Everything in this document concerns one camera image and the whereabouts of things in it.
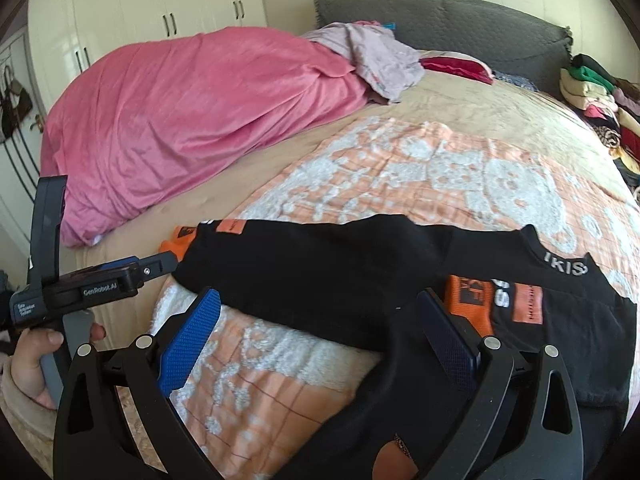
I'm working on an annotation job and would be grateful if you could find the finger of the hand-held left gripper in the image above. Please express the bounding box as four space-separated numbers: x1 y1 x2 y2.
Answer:
136 252 179 287
92 256 142 272

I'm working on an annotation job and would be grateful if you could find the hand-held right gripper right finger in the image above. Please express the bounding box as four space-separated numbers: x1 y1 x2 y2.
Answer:
417 287 584 480

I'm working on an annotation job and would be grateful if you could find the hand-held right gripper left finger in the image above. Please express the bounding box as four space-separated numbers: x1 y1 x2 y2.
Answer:
52 287 223 480

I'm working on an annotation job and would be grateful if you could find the black sweatshirt with orange patches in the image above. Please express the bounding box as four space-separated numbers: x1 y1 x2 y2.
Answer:
159 214 637 480

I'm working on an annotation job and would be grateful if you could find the pile of folded clothes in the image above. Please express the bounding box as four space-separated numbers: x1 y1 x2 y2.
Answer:
557 52 640 186

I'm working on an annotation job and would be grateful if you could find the person's left hand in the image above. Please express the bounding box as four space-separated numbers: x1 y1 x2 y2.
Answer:
9 322 107 411

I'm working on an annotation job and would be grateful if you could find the person's right hand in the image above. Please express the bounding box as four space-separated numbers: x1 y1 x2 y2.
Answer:
379 437 420 480

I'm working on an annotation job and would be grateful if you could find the white door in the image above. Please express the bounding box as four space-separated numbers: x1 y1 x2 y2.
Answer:
0 30 48 266

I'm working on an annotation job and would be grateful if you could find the pink duvet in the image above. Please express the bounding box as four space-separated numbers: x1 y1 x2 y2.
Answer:
39 26 371 248

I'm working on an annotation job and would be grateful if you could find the orange and white blanket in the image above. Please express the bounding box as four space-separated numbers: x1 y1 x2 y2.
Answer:
135 116 636 461

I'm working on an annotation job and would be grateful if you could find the brown handbag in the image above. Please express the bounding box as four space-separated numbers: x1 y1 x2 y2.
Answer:
0 67 33 141

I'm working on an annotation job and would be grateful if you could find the beige bedsheet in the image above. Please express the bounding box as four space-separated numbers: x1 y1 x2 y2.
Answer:
75 50 621 341

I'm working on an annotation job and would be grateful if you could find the white wardrobe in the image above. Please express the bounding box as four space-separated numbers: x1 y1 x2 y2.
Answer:
27 0 268 116

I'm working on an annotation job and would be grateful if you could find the dark patterned pillow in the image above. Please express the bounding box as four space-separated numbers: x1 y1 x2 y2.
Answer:
492 71 538 92

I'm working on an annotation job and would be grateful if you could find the red cloth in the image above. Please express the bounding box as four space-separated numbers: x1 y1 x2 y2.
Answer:
419 55 496 85

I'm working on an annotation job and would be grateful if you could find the lilac crumpled garment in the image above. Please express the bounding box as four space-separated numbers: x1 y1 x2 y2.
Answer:
300 21 427 103

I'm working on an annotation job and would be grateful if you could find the grey padded headboard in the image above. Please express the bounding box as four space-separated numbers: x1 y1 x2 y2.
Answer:
314 0 573 93

